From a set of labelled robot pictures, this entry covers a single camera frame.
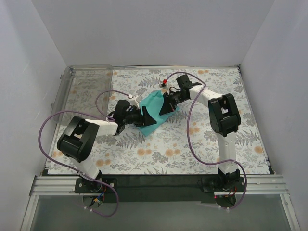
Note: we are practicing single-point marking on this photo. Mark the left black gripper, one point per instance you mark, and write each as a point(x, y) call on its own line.
point(141, 117)

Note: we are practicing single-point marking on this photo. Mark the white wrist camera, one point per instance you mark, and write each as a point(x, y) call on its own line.
point(135, 100)
point(164, 87)

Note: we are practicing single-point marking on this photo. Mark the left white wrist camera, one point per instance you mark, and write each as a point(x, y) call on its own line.
point(135, 100)

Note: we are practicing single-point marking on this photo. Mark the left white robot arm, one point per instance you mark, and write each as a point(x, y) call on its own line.
point(78, 138)

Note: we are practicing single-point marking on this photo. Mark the teal t shirt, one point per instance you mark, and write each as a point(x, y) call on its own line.
point(153, 103)

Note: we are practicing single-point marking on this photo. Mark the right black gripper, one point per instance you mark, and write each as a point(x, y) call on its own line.
point(168, 102)

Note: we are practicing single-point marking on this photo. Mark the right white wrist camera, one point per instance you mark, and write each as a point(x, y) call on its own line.
point(164, 87)

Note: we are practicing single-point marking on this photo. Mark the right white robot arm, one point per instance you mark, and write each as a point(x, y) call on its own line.
point(224, 120)

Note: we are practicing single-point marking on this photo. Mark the floral table mat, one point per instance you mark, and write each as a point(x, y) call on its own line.
point(185, 143)

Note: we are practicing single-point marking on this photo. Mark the clear plastic bin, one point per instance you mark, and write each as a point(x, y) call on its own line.
point(80, 85)

